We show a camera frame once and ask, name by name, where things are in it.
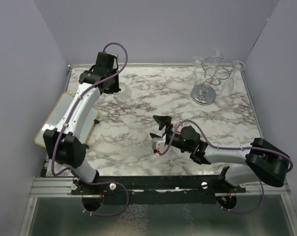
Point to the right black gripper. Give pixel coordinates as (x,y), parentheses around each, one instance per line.
(163,120)

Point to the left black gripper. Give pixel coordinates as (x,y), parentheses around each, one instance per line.
(114,89)

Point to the clear wine glass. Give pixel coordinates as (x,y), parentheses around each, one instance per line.
(218,54)
(237,66)
(125,96)
(197,62)

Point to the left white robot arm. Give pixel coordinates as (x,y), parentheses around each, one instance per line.
(62,142)

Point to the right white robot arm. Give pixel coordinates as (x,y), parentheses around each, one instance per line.
(256,161)

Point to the chrome wine glass rack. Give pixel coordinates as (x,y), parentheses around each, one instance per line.
(209,76)

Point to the small red white box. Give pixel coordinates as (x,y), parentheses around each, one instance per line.
(180,126)

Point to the yellow framed whiteboard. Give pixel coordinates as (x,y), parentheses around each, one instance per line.
(57,114)

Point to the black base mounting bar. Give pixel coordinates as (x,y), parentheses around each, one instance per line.
(155,190)

